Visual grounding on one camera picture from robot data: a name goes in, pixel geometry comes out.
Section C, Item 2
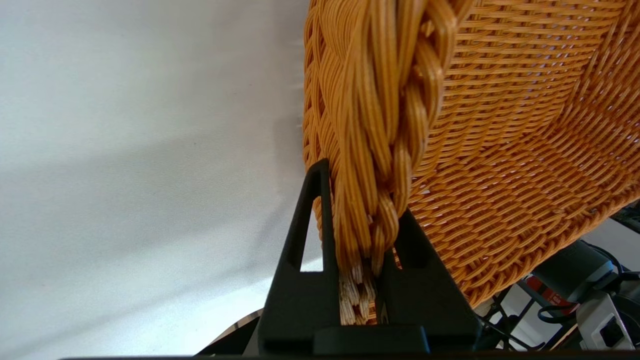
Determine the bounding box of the white connector box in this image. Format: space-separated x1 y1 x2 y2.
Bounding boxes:
575 292 632 351

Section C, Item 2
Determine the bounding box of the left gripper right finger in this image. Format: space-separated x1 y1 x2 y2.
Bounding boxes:
376 207 482 352

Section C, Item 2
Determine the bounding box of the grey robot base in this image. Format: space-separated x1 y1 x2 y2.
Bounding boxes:
480 200 640 351

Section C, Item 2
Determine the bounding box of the orange wicker basket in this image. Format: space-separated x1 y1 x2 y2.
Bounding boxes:
302 0 640 327

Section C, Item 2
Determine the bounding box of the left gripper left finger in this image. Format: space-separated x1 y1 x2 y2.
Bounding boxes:
257 159 343 352

